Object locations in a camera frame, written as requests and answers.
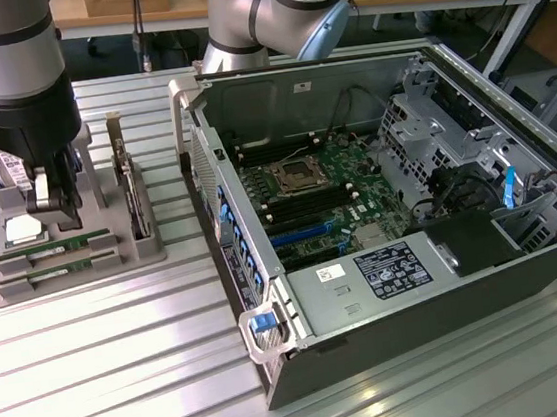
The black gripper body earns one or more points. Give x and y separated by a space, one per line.
27 126

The green RAM stick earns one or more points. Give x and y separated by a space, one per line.
74 266
81 240

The silver CPU chip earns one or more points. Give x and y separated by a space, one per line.
24 230

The grey parts rack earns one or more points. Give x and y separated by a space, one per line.
66 288

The silver CPU socket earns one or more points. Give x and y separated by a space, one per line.
297 176

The silver socket locking lever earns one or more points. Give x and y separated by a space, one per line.
297 153

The long black expansion slot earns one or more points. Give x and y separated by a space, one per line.
314 253
300 224

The blue case release latch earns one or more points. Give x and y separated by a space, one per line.
262 322

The blue expansion slot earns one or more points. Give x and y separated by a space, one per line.
304 236

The white case sticker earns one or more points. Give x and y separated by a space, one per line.
302 87

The silver power supply unit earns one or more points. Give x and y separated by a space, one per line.
330 308

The green motherboard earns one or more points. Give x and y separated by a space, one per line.
372 193

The silver finned chipset heatsink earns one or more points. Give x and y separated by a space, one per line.
368 237

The silver disk bay cage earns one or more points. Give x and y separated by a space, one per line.
417 147

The open black PC case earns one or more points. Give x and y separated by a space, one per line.
422 323

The black plastic shroud box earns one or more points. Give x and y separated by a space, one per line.
473 241

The blue disk bay tab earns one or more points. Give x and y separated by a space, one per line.
508 187

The dark grey PC tower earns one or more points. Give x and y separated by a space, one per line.
547 90

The graphics card with metal bracket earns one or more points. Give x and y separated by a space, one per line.
131 200

